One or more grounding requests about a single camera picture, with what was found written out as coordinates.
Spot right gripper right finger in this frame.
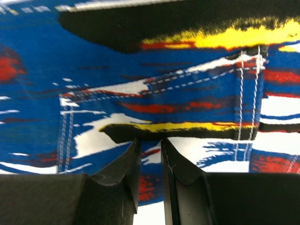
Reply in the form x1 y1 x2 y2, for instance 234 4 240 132
161 139 300 225

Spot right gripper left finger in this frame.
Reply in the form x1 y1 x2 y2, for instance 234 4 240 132
0 140 141 225

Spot blue patterned trousers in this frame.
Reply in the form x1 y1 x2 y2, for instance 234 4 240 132
0 0 300 205

